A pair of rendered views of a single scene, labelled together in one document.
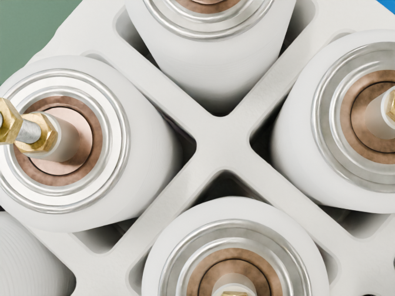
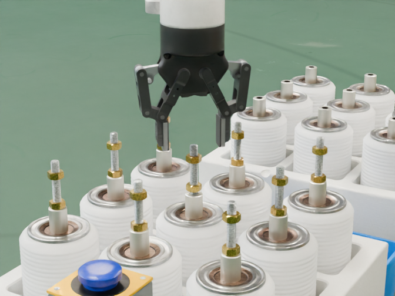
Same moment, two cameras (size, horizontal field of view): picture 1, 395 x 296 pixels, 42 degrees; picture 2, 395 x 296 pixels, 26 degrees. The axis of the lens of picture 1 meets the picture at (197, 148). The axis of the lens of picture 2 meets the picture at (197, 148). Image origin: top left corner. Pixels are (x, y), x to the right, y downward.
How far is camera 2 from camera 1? 1.05 m
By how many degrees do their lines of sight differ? 66
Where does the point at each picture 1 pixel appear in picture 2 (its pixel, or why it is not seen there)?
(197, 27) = (163, 175)
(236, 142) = not seen: hidden behind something
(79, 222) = (127, 210)
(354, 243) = not seen: hidden behind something
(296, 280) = (216, 208)
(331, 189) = (223, 198)
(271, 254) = (204, 205)
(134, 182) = (147, 203)
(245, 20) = (180, 172)
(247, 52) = (183, 182)
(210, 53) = (168, 181)
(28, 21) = not seen: outside the picture
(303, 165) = (211, 198)
